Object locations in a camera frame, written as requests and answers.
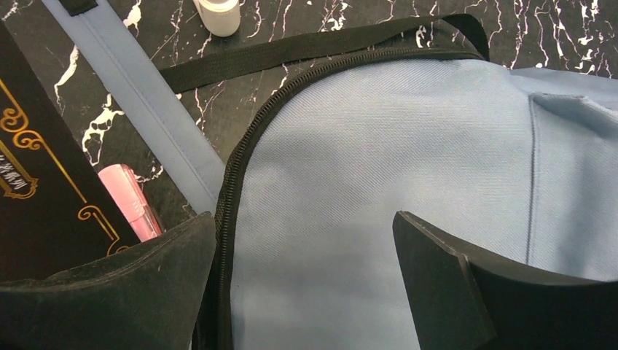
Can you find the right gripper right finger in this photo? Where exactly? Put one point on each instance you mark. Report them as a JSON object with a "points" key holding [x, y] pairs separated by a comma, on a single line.
{"points": [[462, 296]]}

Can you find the dark brown book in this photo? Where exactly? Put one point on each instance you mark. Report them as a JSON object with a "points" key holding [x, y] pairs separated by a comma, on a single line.
{"points": [[55, 212]]}

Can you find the pink stapler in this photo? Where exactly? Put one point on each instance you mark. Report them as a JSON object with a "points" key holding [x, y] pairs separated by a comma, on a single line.
{"points": [[120, 181]]}

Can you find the blue student backpack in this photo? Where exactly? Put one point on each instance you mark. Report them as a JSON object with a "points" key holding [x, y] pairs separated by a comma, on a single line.
{"points": [[520, 162]]}

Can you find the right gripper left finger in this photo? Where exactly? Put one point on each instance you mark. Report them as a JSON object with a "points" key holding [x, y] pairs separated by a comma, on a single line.
{"points": [[146, 297]]}

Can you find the white vertical pvc pipe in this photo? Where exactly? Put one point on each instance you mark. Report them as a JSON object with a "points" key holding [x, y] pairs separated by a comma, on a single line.
{"points": [[220, 17]]}

